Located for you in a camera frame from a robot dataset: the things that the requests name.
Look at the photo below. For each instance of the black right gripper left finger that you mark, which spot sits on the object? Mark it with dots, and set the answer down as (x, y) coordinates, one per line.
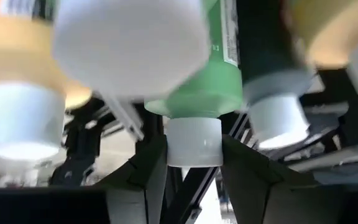
(129, 199)

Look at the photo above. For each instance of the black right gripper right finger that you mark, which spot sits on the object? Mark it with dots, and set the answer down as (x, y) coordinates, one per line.
(275, 199)

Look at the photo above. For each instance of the dark green paint bottle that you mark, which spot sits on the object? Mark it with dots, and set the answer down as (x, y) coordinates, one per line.
(269, 77)

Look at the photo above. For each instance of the light green paint bottle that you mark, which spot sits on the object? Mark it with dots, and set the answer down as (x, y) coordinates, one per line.
(204, 93)

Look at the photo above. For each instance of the large white paint bottle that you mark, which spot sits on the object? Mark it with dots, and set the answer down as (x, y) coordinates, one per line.
(129, 46)

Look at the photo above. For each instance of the large yellow paint bottle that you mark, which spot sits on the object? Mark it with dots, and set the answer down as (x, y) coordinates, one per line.
(337, 37)
(17, 93)

